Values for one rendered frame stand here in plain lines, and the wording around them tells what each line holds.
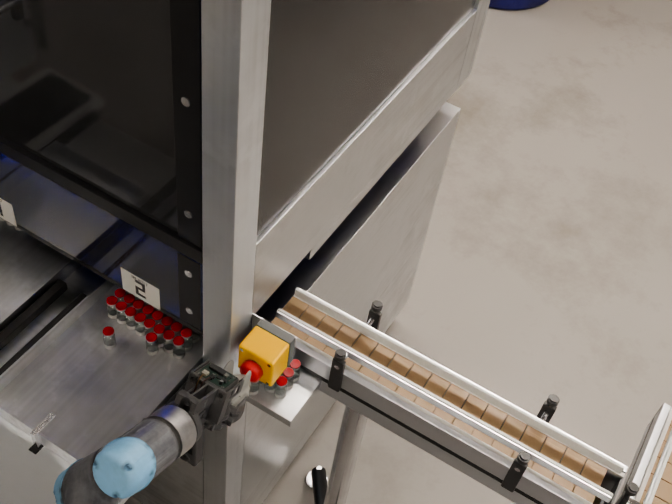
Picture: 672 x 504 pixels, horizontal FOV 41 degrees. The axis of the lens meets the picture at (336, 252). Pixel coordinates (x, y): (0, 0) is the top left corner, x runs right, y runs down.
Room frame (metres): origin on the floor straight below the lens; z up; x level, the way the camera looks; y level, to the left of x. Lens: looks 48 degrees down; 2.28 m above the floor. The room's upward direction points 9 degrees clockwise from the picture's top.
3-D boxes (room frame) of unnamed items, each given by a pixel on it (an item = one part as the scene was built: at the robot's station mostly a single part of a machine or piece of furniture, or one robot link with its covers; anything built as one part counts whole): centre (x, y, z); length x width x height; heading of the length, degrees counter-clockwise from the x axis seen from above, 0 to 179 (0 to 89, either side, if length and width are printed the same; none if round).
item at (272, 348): (0.89, 0.09, 0.99); 0.08 x 0.07 x 0.07; 156
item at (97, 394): (0.86, 0.38, 0.90); 0.34 x 0.26 x 0.04; 155
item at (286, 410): (0.92, 0.06, 0.87); 0.14 x 0.13 x 0.02; 156
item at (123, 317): (0.96, 0.33, 0.90); 0.18 x 0.02 x 0.05; 65
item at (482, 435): (0.90, -0.23, 0.92); 0.69 x 0.15 x 0.16; 66
